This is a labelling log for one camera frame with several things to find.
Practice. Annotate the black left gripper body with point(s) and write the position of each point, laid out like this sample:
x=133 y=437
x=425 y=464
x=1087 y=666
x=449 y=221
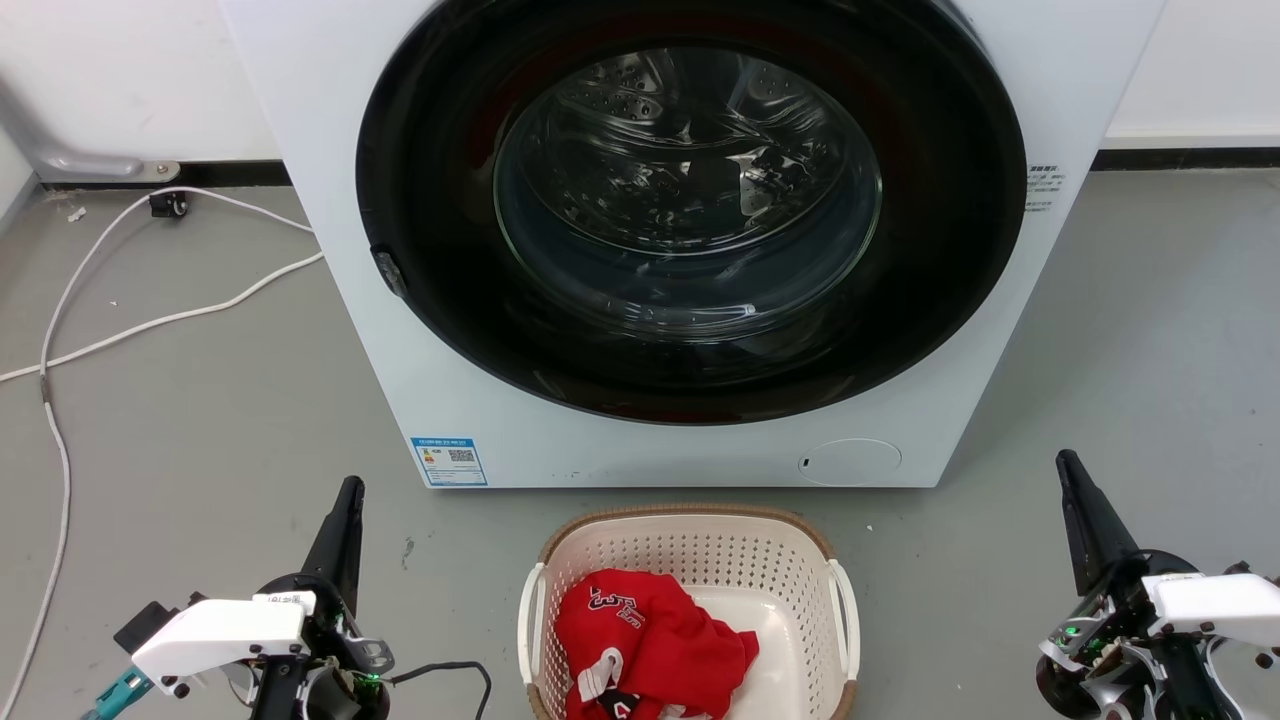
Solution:
x=335 y=680

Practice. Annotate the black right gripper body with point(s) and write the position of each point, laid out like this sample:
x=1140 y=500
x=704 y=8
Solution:
x=1120 y=610

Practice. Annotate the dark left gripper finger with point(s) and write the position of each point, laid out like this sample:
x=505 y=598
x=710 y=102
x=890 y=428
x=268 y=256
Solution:
x=340 y=540

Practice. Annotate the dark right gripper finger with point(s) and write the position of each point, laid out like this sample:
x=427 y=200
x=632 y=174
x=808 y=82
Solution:
x=1092 y=530

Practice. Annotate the white plastic laundry basket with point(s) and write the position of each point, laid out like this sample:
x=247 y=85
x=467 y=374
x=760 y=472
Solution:
x=720 y=550

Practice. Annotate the blue energy label sticker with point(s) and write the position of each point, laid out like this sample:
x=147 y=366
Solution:
x=449 y=461

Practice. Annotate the round white filter cover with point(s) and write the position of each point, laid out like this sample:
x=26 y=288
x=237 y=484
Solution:
x=850 y=462

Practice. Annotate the red sports jersey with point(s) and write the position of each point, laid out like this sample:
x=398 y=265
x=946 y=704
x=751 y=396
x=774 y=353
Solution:
x=650 y=650

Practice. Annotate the small printed warning label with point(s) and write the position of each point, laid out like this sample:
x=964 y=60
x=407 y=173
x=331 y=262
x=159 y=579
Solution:
x=1043 y=188

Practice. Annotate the small black caster wheel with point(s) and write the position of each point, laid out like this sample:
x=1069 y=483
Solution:
x=168 y=204

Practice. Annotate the white front-load washing machine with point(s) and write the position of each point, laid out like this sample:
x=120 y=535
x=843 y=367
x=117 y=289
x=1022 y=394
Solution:
x=330 y=120

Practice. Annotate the round black glass washer door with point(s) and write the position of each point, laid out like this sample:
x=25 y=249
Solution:
x=690 y=200

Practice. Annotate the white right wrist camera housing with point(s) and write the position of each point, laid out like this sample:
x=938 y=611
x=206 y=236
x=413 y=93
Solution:
x=1220 y=600

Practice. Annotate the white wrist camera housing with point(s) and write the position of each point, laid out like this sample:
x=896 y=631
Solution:
x=1220 y=600
x=220 y=630

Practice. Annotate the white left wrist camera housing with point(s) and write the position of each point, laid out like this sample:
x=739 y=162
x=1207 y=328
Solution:
x=220 y=630

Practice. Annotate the grey metal floor bracket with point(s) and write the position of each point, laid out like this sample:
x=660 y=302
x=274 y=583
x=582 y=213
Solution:
x=90 y=162

